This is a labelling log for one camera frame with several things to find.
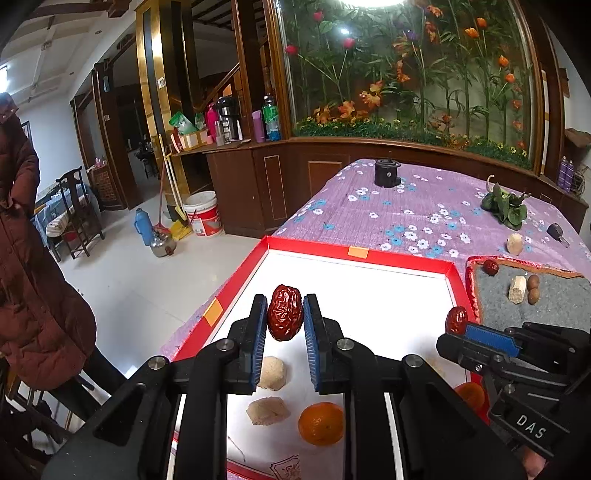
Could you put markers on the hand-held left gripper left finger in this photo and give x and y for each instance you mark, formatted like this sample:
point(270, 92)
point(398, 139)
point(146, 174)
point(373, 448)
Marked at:
point(257, 355)

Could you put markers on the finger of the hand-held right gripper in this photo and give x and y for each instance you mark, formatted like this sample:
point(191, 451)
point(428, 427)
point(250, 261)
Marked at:
point(491, 339)
point(475, 355)

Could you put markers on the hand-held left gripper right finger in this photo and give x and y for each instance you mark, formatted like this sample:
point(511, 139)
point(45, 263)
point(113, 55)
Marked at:
point(311, 350)

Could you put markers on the small red jujube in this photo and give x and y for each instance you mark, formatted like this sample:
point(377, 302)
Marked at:
point(490, 266)
point(456, 320)

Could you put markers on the large red jujube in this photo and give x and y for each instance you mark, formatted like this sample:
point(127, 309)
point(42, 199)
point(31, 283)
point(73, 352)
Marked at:
point(285, 313)

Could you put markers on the red gift box white inside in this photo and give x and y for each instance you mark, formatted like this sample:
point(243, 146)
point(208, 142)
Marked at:
point(369, 295)

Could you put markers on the person's right hand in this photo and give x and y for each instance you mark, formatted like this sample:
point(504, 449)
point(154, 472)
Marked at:
point(535, 464)

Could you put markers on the pale crumbly cake lump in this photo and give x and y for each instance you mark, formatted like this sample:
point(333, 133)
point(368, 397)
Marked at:
point(272, 372)
point(268, 410)

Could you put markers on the orange mandarin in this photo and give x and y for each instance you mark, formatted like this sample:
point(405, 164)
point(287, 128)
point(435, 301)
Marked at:
point(321, 423)
point(471, 395)

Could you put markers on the grey felt mat red border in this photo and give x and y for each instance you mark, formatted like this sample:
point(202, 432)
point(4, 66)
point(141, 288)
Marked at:
point(554, 300)

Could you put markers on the round straw-coloured rice cake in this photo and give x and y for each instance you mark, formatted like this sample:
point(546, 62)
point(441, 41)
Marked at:
point(515, 243)

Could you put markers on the black key fob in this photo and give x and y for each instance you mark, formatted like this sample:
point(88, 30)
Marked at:
point(557, 232)

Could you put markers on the green leafy vegetable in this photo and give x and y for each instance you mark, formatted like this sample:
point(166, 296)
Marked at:
point(505, 207)

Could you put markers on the metal kettle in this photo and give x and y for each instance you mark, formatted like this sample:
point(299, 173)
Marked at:
point(161, 244)

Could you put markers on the yellow dustpan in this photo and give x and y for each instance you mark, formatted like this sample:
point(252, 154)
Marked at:
point(181, 229)

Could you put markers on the white plastic bucket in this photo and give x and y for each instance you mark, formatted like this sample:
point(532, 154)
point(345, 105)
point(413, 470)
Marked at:
point(203, 214)

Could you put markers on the purple floral tablecloth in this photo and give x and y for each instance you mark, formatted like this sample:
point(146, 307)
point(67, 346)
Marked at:
point(415, 207)

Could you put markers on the blue thermos flask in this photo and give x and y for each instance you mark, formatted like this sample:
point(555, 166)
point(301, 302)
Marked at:
point(144, 227)

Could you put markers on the purple spray can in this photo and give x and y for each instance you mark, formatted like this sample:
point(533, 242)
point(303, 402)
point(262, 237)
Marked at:
point(562, 173)
point(571, 175)

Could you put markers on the black cylindrical device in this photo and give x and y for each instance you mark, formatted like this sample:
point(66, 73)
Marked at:
point(385, 171)

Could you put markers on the dark wooden chair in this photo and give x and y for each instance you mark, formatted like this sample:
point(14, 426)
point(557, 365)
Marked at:
point(46, 427)
point(78, 203)

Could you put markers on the small cardboard box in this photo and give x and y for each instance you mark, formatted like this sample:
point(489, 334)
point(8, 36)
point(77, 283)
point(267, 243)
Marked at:
point(191, 140)

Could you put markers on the purple tumbler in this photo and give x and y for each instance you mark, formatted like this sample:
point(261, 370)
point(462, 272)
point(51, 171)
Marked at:
point(257, 127)

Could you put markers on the green plastic bottle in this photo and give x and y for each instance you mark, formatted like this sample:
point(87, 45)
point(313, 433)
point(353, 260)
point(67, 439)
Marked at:
point(271, 117)

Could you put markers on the black steel thermos jug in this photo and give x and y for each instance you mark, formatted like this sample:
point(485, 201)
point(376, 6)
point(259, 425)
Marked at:
point(227, 117)

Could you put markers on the pink bottle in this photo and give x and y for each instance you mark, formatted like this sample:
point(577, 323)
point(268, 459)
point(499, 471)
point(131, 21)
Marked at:
point(211, 119)

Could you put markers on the green plastic bag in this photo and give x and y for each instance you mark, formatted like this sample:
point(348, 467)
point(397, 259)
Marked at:
point(181, 122)

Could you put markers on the small table blue cloth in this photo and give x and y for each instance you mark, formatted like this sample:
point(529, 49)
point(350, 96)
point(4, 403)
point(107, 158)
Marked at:
point(46, 213)

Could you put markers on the glass artificial plant display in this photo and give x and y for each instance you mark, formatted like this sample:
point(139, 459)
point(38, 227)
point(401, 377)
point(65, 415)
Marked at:
point(415, 69)

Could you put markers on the wooden wall shelf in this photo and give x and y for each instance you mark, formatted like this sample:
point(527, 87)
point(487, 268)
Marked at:
point(577, 138)

